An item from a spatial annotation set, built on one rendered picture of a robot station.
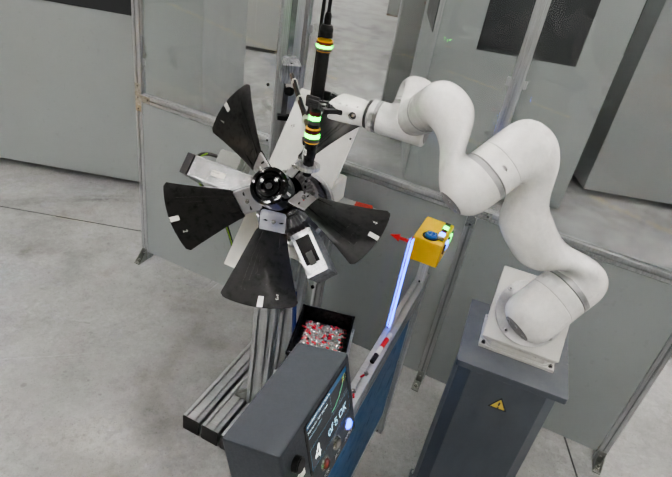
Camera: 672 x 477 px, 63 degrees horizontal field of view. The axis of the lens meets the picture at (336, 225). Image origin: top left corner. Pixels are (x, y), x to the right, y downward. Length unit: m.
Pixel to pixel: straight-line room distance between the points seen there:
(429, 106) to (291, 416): 0.60
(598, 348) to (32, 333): 2.53
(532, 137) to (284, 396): 0.62
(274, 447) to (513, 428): 0.99
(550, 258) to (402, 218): 1.27
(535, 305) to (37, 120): 3.57
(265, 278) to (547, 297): 0.79
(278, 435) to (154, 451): 1.56
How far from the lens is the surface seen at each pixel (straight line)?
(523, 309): 1.24
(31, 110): 4.20
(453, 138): 1.00
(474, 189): 0.98
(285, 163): 1.94
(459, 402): 1.73
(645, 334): 2.45
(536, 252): 1.13
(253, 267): 1.61
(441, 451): 1.90
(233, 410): 2.45
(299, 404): 0.97
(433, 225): 1.88
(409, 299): 1.89
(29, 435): 2.59
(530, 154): 1.02
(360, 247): 1.54
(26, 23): 4.00
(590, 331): 2.46
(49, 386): 2.74
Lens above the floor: 1.99
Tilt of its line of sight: 31 degrees down
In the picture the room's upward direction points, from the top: 10 degrees clockwise
